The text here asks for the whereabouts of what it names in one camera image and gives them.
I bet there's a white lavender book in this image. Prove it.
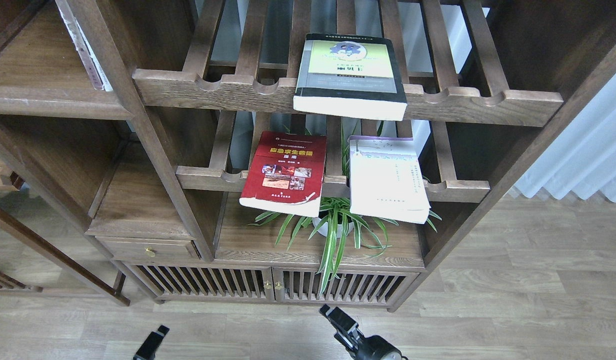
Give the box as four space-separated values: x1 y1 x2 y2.
349 135 430 224

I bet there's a dark wooden bookshelf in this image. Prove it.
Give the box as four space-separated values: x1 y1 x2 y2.
0 0 616 312

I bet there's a white curtain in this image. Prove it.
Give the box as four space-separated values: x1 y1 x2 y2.
509 73 616 203

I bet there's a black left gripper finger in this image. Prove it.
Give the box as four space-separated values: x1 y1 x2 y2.
133 325 170 360

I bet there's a brass drawer knob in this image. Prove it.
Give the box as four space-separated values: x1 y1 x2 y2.
145 247 156 258

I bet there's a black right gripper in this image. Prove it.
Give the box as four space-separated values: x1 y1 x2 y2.
319 304 404 360

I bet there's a black and yellow book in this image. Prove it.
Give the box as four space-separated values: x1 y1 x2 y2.
293 33 407 121

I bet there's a worn upright book spine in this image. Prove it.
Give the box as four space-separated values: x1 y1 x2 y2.
56 0 113 92

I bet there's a red cover book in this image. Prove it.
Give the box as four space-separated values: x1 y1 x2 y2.
239 131 327 218

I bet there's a white plant pot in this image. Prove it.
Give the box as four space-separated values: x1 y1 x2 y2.
312 214 354 239

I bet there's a green spider plant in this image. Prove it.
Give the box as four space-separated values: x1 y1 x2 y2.
249 120 442 297

